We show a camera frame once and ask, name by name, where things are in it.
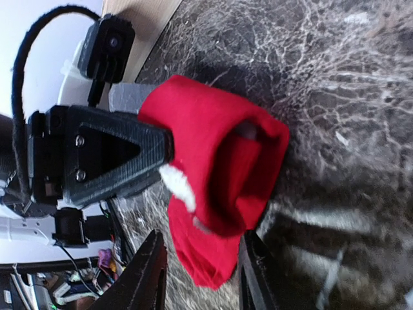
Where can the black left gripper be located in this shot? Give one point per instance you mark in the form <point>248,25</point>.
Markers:
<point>106,154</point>

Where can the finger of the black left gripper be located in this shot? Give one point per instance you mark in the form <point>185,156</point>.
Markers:
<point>129,97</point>

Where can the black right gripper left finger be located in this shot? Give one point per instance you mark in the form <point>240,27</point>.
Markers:
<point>142,285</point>

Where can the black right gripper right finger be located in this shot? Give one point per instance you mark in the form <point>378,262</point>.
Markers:
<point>255,289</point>

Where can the plain red sock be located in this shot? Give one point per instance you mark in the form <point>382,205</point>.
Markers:
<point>228,154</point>

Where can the wooden compartment tray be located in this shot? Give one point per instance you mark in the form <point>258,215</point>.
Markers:
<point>149,18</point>

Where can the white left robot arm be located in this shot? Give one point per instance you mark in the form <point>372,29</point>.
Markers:
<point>63,224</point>

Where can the black front table rail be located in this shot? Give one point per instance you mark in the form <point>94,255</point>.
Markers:
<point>126,249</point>

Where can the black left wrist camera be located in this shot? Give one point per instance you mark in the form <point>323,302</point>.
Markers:
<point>105,53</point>

